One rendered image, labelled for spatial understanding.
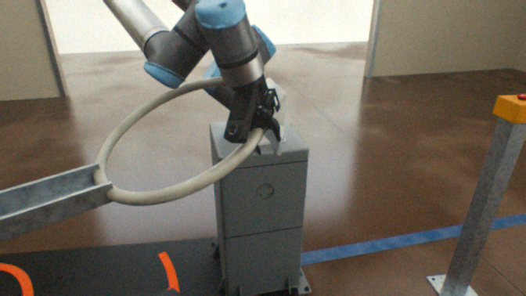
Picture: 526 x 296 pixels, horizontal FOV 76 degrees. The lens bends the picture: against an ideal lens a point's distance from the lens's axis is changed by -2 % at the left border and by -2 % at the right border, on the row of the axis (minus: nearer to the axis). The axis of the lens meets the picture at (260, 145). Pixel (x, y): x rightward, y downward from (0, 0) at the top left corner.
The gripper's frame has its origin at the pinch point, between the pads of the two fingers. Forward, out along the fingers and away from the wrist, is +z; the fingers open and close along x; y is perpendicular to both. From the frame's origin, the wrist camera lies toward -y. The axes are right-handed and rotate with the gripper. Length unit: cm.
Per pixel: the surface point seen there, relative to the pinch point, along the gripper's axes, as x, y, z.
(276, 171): 24, 39, 48
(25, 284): 160, -27, 78
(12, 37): 458, 223, 14
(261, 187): 31, 33, 52
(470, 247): -55, 55, 112
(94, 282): 128, -13, 90
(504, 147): -64, 72, 61
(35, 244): 187, -4, 83
